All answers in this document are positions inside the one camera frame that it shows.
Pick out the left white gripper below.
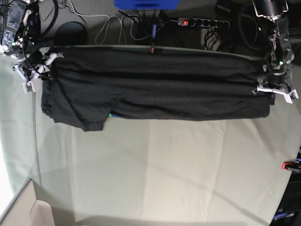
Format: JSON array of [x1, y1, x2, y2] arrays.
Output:
[[252, 77, 299, 103]]

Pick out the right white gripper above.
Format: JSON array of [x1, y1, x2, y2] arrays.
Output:
[[13, 53, 63, 94]]

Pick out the black t-shirt with colourful print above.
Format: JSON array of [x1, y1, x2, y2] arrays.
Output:
[[41, 47, 275, 131]]

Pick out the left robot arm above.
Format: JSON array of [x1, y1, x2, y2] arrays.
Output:
[[238, 0, 299, 104]]

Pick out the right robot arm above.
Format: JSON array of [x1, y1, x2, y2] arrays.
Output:
[[0, 0, 63, 93]]

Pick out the black round stool base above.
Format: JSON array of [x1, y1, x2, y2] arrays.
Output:
[[54, 21, 88, 46]]

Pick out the red black clamp right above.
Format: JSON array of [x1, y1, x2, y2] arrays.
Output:
[[282, 152, 301, 173]]

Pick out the red black clamp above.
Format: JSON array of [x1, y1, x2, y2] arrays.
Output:
[[149, 24, 157, 54], [282, 152, 301, 173]]

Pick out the black equipment boxes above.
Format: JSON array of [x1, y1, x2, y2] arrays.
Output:
[[215, 0, 243, 15]]

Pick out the blue plastic box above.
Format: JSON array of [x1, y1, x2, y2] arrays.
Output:
[[114, 0, 180, 10]]

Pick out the red black clamp centre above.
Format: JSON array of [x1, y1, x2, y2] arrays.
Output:
[[149, 24, 157, 54]]

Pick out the beige cardboard box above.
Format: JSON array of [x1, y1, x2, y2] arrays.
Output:
[[0, 178, 55, 226]]

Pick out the light green table cloth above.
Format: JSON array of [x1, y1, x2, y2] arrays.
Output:
[[0, 55, 301, 226]]

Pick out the white cable loop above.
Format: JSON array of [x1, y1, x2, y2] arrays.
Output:
[[95, 14, 139, 45]]

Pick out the black power strip red switch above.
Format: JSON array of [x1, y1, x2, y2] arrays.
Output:
[[176, 17, 231, 29]]

